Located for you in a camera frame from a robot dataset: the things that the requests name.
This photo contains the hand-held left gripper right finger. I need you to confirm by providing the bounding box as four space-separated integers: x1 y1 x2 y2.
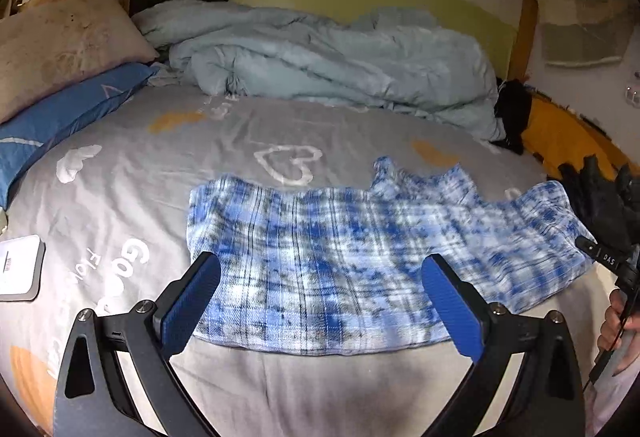
421 253 586 437

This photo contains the blue plaid shirt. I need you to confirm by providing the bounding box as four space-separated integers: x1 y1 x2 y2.
186 156 598 357

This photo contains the blue pillow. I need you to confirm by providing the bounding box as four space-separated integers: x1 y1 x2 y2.
0 62 161 210

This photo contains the orange bed side panel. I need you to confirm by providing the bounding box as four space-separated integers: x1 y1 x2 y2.
520 92 631 182

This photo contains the beige pillow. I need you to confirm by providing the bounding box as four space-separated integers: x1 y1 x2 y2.
0 0 161 125

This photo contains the wooden bed frame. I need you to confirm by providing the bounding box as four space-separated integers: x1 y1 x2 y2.
0 0 640 188

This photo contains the black hanging garment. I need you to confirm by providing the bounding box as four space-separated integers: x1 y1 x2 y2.
492 79 533 155

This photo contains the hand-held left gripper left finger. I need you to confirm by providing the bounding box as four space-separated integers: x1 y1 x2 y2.
52 251 222 437

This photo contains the white flat box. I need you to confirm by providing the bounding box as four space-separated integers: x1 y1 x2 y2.
0 234 46 302

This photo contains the light blue duvet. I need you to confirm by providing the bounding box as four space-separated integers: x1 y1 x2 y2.
131 0 506 142

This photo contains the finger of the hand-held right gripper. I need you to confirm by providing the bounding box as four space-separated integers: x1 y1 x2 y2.
575 236 601 260

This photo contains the pile of dark clothes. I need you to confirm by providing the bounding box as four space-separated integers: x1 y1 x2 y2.
557 156 640 253

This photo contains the person's right hand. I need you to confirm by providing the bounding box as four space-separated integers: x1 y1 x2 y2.
597 289 640 375

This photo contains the white hanging net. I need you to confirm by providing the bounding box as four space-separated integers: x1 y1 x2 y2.
540 0 631 68

